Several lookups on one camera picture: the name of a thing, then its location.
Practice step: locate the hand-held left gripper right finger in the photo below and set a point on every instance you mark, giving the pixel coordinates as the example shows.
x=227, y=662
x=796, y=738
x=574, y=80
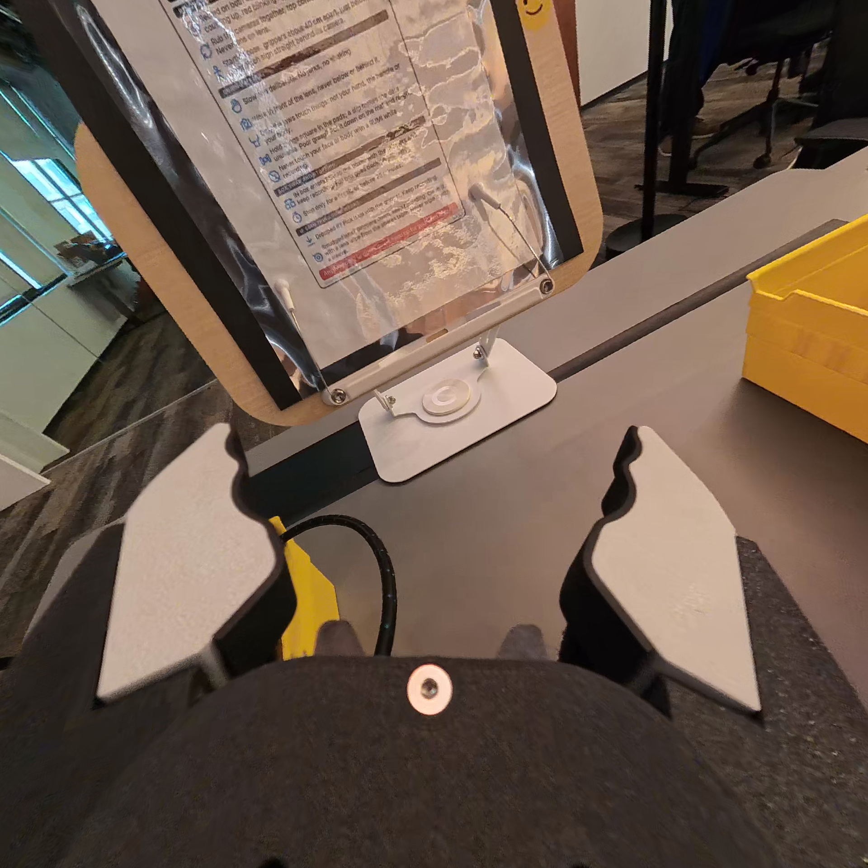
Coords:
x=678, y=576

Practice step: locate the instruction sheet on stand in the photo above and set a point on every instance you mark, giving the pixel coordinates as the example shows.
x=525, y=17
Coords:
x=584, y=203

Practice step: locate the yellow smiley sticker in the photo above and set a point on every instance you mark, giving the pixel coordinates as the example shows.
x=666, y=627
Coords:
x=534, y=10

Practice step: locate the yellow plastic object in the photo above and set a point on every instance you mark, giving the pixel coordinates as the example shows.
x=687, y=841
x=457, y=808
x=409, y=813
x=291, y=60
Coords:
x=308, y=597

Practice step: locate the yellow plastic bin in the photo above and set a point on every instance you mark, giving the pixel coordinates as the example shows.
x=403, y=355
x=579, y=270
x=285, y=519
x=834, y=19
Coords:
x=814, y=339

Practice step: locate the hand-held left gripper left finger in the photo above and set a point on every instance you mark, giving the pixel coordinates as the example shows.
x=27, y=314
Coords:
x=190, y=563

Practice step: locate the clear sleeved instruction sheet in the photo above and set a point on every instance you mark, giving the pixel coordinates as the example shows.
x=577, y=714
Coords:
x=339, y=169

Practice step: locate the black office chair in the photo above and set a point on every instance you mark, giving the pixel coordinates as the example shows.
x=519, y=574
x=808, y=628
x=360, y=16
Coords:
x=780, y=68

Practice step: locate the black pole with round base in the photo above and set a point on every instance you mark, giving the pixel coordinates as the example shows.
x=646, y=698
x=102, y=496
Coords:
x=644, y=234

